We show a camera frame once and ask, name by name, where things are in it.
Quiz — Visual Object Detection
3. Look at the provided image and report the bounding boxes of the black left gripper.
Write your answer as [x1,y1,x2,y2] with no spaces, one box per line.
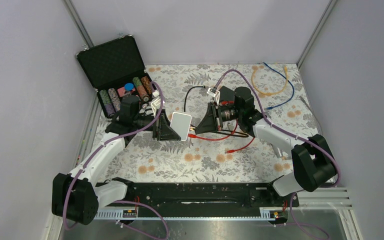
[133,108,182,141]

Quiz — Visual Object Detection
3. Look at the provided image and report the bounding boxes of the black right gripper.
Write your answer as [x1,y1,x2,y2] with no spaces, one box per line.
[195,101,243,134]

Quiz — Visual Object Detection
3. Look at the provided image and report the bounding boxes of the white router box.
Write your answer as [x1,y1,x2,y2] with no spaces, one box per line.
[170,112,192,142]

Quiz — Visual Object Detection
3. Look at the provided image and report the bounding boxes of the short red ethernet cable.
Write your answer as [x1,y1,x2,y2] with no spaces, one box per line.
[187,119,239,142]

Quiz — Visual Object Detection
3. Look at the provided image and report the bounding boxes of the black ethernet cable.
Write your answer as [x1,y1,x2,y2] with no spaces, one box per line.
[183,85,250,139]

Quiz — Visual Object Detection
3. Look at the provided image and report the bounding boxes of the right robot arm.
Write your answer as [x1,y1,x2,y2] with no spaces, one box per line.
[194,87,338,206]

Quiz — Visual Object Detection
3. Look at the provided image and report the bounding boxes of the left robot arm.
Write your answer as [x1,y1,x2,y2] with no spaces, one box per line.
[51,95,181,225]

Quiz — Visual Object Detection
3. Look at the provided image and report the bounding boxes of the blue round chip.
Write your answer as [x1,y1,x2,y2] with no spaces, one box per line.
[124,82,135,92]

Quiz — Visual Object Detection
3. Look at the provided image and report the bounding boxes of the silver microphone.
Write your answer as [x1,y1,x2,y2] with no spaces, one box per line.
[271,144,284,159]

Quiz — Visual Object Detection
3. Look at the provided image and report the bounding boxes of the black poker chip case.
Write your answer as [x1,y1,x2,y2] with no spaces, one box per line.
[76,34,153,119]

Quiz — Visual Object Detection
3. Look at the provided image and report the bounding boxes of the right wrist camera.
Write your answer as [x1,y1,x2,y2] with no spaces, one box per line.
[206,87,220,101]

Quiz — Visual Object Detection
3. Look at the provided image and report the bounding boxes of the black network switch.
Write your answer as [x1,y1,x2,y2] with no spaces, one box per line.
[218,86,235,105]

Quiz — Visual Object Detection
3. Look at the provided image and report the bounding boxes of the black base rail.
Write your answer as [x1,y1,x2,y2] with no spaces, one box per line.
[119,181,301,220]

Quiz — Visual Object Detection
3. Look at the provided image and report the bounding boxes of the blue ethernet cable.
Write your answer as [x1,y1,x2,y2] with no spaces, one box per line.
[262,61,295,111]

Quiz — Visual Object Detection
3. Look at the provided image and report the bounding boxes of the yellow ethernet cable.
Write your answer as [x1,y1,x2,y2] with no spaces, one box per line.
[250,64,290,97]

